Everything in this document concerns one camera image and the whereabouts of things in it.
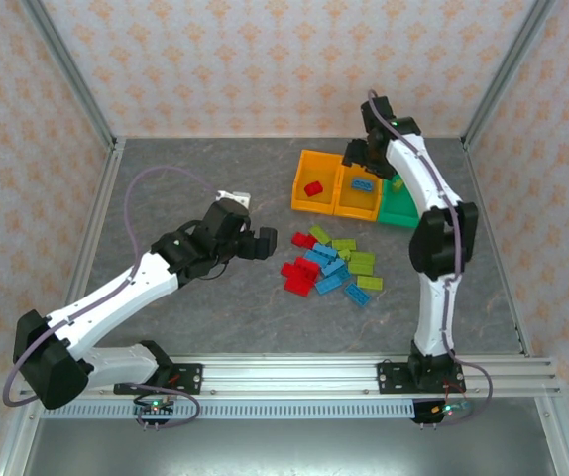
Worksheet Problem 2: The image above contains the green plastic bin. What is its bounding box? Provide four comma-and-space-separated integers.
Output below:
377, 176, 427, 229

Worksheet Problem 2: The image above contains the yellow-orange plastic bin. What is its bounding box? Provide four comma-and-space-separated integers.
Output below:
290, 148, 344, 216
332, 163, 385, 222

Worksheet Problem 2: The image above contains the small circuit board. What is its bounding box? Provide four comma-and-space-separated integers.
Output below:
430, 400, 474, 417
133, 394, 176, 417

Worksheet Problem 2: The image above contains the grey metal sheet panel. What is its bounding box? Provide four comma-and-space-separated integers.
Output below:
21, 396, 563, 476

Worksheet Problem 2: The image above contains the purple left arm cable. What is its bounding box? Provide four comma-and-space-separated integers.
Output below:
2, 166, 222, 430

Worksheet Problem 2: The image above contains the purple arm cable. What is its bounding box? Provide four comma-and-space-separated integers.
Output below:
367, 88, 494, 428
2, 166, 222, 430

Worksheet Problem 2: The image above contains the aluminium side frame bar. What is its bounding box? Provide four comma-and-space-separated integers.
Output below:
462, 137, 534, 358
65, 137, 127, 358

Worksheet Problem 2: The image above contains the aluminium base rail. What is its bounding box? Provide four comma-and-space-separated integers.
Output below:
19, 353, 562, 399

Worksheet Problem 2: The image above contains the aluminium frame post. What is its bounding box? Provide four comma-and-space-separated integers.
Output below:
462, 0, 559, 150
19, 0, 119, 153

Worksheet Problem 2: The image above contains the grey slotted cable duct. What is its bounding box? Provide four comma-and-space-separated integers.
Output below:
41, 399, 417, 421

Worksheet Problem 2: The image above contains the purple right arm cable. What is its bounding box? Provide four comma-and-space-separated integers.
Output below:
367, 88, 494, 428

